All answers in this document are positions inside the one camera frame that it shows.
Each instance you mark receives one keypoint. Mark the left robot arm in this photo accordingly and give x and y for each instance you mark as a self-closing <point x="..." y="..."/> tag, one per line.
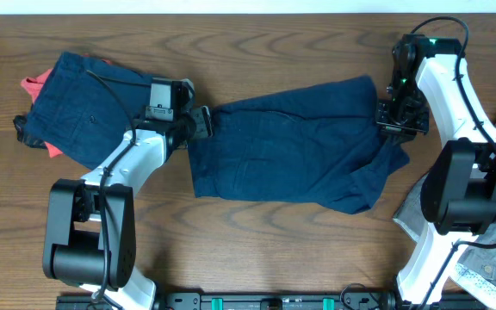
<point x="90" y="240"/>

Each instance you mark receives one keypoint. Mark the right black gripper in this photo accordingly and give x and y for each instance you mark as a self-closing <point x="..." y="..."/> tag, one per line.
<point x="387" y="123"/>

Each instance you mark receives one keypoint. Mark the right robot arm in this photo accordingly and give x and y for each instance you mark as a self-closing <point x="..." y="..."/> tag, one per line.
<point x="458" y="196"/>

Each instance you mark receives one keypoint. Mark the grey shorts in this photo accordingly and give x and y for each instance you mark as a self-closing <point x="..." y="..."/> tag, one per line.
<point x="475" y="270"/>

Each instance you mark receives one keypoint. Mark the folded red garment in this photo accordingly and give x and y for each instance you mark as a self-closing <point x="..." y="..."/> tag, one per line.
<point x="35" y="86"/>

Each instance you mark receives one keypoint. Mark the folded black striped garment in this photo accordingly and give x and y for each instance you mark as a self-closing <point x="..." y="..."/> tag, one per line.
<point x="24" y="136"/>

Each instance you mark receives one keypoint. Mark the navy blue shorts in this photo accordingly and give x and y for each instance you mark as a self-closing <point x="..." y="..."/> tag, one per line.
<point x="318" y="144"/>

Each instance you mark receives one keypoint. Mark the folded navy shorts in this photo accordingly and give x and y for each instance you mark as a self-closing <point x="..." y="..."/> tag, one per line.
<point x="129" y="89"/>

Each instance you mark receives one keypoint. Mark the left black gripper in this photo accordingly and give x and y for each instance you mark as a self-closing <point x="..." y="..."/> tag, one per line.
<point x="204" y="121"/>

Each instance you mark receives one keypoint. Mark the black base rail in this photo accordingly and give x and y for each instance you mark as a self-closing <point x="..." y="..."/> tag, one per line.
<point x="350" y="299"/>

